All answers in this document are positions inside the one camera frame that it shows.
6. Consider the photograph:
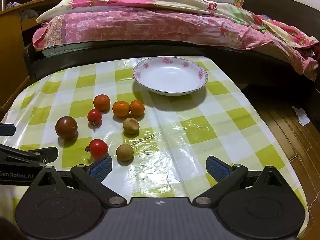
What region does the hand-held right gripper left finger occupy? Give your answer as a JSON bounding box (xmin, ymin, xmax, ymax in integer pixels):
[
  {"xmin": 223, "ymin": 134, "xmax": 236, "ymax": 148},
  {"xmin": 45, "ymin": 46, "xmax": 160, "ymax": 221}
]
[{"xmin": 29, "ymin": 154, "xmax": 128, "ymax": 208}]

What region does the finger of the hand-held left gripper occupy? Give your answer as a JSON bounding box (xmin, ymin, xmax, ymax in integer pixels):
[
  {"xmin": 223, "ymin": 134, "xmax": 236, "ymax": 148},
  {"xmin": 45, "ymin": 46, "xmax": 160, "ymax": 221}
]
[
  {"xmin": 0, "ymin": 143, "xmax": 59, "ymax": 167},
  {"xmin": 0, "ymin": 123, "xmax": 16, "ymax": 136}
]

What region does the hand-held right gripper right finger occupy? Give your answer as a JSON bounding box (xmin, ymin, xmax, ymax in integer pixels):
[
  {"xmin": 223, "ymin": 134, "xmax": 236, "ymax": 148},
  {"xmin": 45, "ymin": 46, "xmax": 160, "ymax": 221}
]
[{"xmin": 192, "ymin": 156, "xmax": 288, "ymax": 208}]

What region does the small red tomato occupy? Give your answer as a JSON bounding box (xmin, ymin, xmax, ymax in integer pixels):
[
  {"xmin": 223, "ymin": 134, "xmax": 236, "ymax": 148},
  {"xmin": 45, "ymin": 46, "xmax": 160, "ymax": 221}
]
[
  {"xmin": 87, "ymin": 109, "xmax": 102, "ymax": 126},
  {"xmin": 85, "ymin": 139, "xmax": 109, "ymax": 159}
]

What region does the brown longan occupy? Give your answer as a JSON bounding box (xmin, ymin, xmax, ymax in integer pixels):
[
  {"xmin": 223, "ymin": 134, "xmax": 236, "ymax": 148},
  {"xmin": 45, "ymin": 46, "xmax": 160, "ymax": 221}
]
[
  {"xmin": 116, "ymin": 144, "xmax": 134, "ymax": 162},
  {"xmin": 123, "ymin": 118, "xmax": 140, "ymax": 134}
]

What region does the large dark red tomato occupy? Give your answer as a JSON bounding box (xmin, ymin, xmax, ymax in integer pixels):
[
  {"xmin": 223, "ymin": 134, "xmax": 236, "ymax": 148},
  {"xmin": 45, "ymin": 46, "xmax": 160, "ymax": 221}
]
[{"xmin": 55, "ymin": 116, "xmax": 78, "ymax": 140}]

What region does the orange tangerine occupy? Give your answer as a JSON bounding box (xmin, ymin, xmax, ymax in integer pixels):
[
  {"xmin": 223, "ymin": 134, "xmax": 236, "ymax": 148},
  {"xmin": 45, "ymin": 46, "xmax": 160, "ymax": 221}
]
[
  {"xmin": 112, "ymin": 101, "xmax": 130, "ymax": 117},
  {"xmin": 93, "ymin": 94, "xmax": 111, "ymax": 112},
  {"xmin": 129, "ymin": 100, "xmax": 145, "ymax": 116}
]

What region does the white floral rimmed plate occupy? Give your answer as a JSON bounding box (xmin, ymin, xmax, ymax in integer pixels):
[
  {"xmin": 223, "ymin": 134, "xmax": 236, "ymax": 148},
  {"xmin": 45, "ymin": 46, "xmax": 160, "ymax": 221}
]
[{"xmin": 132, "ymin": 56, "xmax": 209, "ymax": 96}]

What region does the green checkered tablecloth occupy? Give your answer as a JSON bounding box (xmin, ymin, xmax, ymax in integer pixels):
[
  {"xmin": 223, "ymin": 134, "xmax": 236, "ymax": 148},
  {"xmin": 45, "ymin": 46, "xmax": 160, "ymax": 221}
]
[{"xmin": 0, "ymin": 55, "xmax": 311, "ymax": 240}]

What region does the wooden cabinet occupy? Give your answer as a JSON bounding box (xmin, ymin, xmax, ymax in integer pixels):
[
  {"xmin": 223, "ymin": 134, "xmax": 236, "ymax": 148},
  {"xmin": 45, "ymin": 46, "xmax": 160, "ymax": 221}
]
[{"xmin": 0, "ymin": 0, "xmax": 65, "ymax": 113}]

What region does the white crumpled paper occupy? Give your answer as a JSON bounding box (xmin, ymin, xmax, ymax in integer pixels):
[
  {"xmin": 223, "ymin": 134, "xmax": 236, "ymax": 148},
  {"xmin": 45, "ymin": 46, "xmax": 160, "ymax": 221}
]
[{"xmin": 292, "ymin": 106, "xmax": 311, "ymax": 126}]

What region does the green mattress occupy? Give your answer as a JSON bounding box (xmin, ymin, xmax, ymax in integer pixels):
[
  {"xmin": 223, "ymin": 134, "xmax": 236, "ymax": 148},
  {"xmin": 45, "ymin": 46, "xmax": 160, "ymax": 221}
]
[{"xmin": 42, "ymin": 42, "xmax": 93, "ymax": 58}]

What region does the pink floral bedsheet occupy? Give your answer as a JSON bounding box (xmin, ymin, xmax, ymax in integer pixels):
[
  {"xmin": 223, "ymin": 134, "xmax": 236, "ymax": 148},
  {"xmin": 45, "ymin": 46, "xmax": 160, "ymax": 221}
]
[{"xmin": 32, "ymin": 7, "xmax": 319, "ymax": 82}]

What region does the dark headboard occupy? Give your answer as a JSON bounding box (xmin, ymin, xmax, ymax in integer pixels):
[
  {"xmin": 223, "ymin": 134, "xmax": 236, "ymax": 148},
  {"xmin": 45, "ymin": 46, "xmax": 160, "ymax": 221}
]
[{"xmin": 242, "ymin": 0, "xmax": 320, "ymax": 43}]

